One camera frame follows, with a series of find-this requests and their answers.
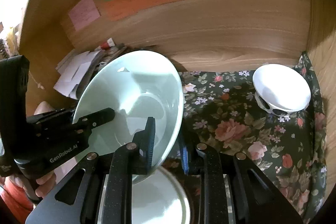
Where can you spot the dark green floral tablecloth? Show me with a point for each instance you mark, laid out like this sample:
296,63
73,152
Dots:
236,129

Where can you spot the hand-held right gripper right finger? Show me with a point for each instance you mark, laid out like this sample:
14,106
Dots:
185,158

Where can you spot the pink sticky note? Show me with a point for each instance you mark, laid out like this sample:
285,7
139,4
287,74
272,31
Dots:
84,12

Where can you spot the person's left hand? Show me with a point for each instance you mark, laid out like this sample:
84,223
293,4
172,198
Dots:
46,184

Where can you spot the white patterned bowl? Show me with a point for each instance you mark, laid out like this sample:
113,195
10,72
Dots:
281,85

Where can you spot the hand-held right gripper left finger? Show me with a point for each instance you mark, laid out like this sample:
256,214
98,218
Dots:
151,145

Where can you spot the stack of white papers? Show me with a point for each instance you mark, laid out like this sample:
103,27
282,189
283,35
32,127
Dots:
71,74

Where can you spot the red capped tube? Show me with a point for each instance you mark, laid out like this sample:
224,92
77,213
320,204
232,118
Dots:
107,44

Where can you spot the light green plate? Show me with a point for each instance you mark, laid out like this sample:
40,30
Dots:
157,200

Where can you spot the light green bowl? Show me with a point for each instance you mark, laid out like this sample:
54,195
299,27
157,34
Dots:
147,77

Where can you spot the orange cloth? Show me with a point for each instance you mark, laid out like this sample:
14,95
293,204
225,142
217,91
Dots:
15,195

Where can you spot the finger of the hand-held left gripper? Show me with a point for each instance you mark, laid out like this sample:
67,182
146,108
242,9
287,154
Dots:
55,115
99,117

